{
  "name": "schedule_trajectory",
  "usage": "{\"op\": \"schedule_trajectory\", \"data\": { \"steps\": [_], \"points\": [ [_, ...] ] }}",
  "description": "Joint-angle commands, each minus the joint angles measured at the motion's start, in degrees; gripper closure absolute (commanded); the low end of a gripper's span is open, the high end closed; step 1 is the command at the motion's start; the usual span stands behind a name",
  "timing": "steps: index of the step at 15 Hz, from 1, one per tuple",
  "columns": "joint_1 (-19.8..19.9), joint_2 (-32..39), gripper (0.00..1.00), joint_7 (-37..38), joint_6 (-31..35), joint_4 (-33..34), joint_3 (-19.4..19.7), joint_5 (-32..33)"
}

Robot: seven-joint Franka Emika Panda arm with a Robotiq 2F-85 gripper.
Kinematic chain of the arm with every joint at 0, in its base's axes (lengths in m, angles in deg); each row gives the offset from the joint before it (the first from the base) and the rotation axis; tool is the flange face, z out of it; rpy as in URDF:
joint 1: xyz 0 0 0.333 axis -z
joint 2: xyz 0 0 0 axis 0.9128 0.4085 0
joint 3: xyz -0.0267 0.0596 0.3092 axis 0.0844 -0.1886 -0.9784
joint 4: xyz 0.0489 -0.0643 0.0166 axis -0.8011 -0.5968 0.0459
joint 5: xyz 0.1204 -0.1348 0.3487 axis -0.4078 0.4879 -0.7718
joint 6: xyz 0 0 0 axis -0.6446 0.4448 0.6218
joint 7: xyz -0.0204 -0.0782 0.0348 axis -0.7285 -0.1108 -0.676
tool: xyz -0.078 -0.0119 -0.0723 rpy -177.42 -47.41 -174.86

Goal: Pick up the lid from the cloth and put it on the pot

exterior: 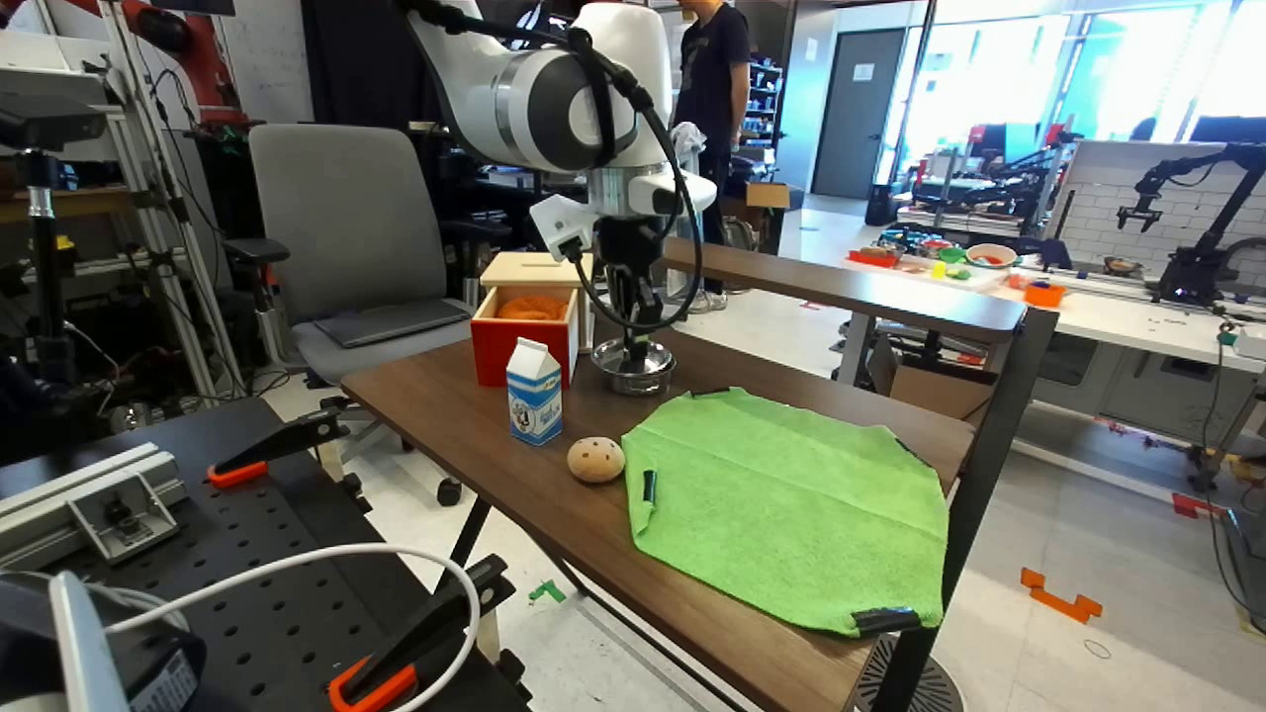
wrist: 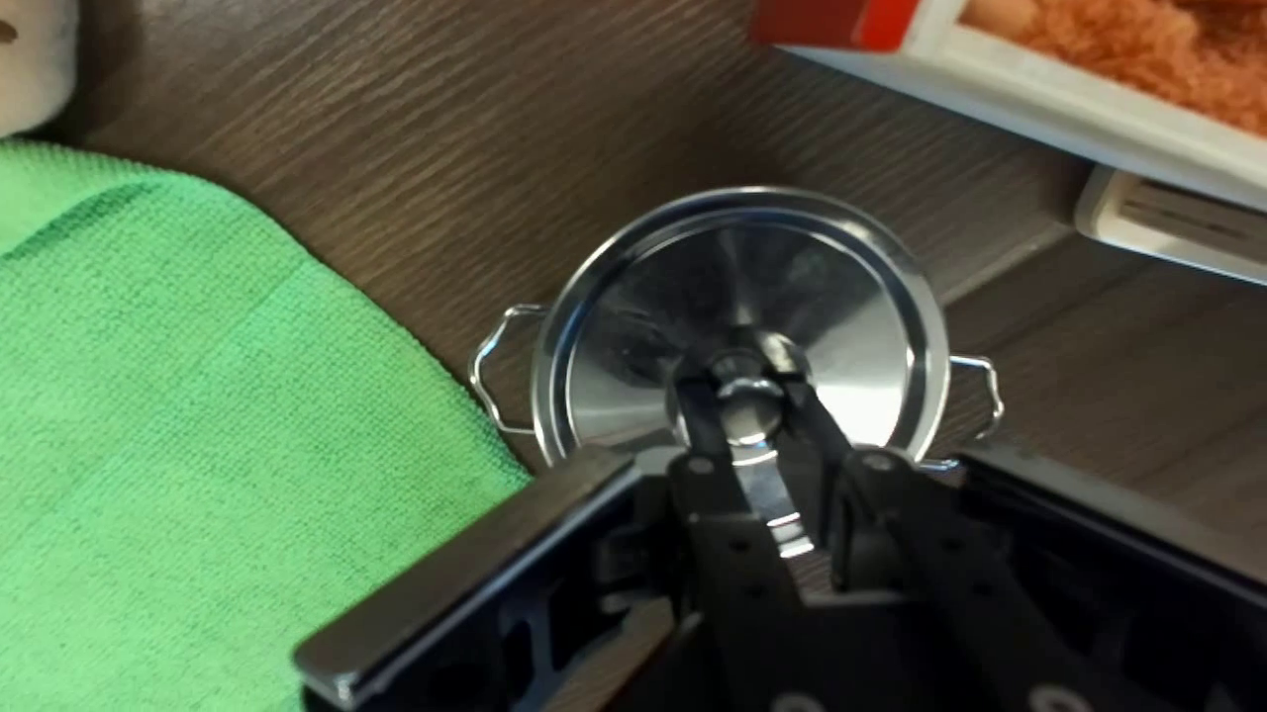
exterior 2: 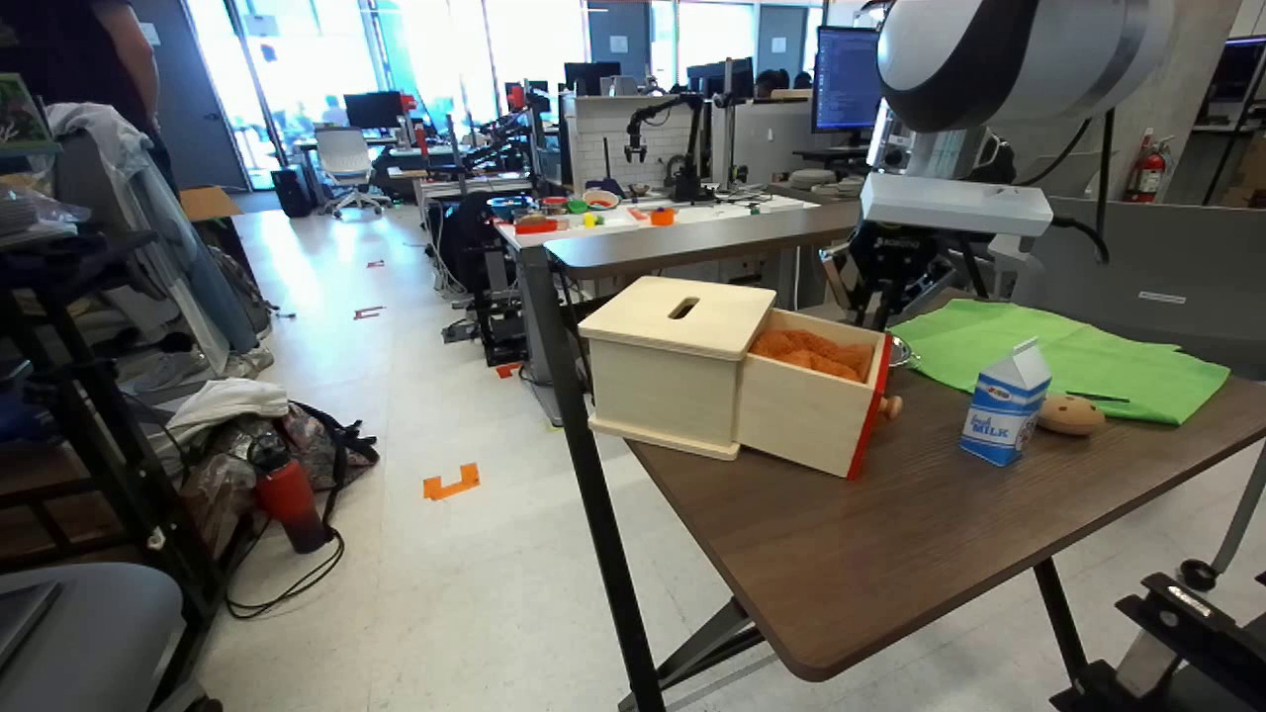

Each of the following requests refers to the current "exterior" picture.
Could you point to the dark grey door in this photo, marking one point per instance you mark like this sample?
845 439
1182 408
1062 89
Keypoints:
857 131

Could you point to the grey office chair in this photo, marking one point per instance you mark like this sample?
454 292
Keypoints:
344 218

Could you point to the black wooden table frame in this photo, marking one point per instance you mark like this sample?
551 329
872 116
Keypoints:
471 528

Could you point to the black camera housing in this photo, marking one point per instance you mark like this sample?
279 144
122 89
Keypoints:
144 673

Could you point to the orange floor tape marker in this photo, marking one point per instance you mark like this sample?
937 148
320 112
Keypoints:
1053 598

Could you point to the white cluttered table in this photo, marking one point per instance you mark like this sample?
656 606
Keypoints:
1135 321

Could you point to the green plastic toy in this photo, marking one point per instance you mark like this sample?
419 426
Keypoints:
948 258

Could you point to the blue white milk carton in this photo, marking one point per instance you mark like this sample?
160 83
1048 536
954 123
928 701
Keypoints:
536 403

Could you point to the green floor tape marker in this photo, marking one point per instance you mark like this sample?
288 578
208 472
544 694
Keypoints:
548 594

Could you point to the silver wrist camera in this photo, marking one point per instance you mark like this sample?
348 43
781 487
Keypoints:
559 225

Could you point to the green cloth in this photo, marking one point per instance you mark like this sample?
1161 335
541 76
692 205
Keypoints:
776 509

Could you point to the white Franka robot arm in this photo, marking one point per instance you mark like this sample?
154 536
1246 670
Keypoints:
530 101

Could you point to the aluminium extrusion bar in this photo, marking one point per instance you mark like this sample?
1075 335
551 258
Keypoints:
64 487

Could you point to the wooden box with orange drawer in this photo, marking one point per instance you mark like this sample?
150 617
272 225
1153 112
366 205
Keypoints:
519 329

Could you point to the red plastic toy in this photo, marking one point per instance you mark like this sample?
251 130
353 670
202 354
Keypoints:
878 258

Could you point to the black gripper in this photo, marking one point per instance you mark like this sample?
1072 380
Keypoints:
630 243

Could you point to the white back panel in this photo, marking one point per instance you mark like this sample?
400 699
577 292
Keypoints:
1093 200

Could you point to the standing person in dark clothes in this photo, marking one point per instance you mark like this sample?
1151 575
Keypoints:
714 80

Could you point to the tan dotted foam ball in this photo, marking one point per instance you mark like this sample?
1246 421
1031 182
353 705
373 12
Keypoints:
597 461

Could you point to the black mounting platform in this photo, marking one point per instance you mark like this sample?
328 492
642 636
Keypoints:
263 594

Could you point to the orange plastic toy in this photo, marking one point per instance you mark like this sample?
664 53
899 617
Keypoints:
1044 293

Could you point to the black metal stand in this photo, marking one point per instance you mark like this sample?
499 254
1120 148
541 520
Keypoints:
44 301

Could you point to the black background robot arm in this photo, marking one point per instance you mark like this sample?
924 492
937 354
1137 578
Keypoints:
1193 271

